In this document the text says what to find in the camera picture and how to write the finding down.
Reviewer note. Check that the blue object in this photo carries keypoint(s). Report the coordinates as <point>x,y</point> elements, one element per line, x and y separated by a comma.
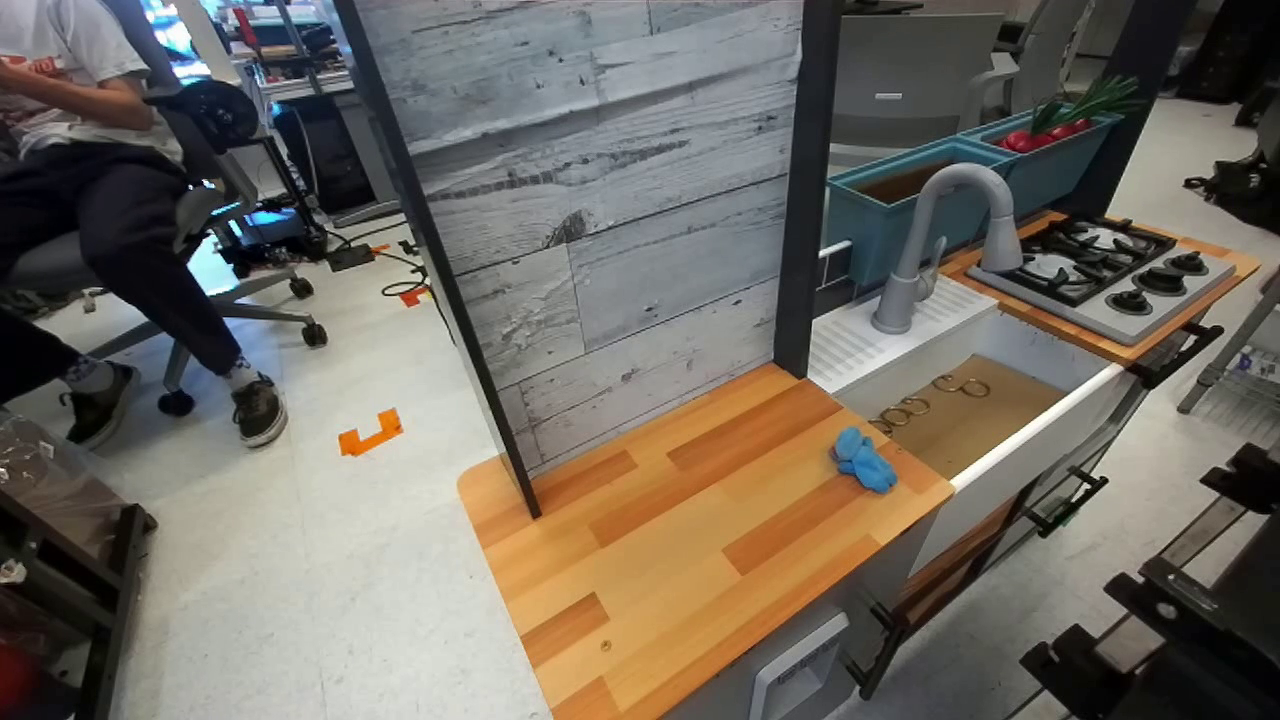
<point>864,460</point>

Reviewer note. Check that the gray wood backsplash panel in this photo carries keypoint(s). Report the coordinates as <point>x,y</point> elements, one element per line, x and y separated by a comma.
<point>614,226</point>

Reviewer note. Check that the large teal planter box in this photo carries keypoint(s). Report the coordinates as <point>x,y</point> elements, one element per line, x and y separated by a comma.
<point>864,234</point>

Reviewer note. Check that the orange floor marker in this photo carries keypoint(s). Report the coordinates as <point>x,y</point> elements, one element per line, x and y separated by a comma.
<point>371,437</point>

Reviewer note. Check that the black power strip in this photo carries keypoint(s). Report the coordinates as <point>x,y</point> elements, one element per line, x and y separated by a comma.
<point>348,255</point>

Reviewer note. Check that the white sink basin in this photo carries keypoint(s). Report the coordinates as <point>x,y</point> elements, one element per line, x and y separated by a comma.
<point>960,412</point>

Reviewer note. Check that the gray kitchen faucet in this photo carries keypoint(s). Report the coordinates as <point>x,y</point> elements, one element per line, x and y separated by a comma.
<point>955,180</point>

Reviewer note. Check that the gray kitchen cabinet front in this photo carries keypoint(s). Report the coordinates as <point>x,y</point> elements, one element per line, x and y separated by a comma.
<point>984,535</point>

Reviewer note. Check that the gray chair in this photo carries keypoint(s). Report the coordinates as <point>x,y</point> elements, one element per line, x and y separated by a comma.
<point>906,73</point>

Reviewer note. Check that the wooden board under stove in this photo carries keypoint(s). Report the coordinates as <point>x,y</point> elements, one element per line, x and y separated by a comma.
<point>1066,335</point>

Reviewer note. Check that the red vegetables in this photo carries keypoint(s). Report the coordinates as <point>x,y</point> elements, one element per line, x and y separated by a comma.
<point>1033,139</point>

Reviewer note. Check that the small teal planter box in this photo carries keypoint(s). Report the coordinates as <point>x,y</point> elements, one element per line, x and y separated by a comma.
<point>1066,164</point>

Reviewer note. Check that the gray stove top with burners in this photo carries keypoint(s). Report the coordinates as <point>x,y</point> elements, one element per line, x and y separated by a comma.
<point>1107,281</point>

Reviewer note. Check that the black office chair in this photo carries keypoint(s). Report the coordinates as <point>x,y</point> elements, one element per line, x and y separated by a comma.
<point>225,120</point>

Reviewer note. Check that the green leafy stalks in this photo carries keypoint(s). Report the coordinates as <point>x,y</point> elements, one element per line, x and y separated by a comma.
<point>1087,105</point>

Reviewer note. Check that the seated person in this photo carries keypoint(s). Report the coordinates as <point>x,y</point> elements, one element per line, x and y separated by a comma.
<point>122,213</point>

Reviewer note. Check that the gray tripod leg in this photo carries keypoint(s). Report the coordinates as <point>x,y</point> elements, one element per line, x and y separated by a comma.
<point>1226,347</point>

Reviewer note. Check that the black metal rig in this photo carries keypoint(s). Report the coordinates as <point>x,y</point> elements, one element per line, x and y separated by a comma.
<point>1184,626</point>

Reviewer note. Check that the black bag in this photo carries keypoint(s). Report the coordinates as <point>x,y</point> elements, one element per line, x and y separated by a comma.
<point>1242,180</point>

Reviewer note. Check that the slanted black frame post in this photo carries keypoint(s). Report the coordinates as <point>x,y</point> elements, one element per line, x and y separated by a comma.
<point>446,281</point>

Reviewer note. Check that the black frame post behind planters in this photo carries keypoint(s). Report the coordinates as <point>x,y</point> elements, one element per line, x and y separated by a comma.
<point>1134,92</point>

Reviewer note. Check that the black shelf frame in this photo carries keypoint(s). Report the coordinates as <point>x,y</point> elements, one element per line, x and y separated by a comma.
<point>80,535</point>

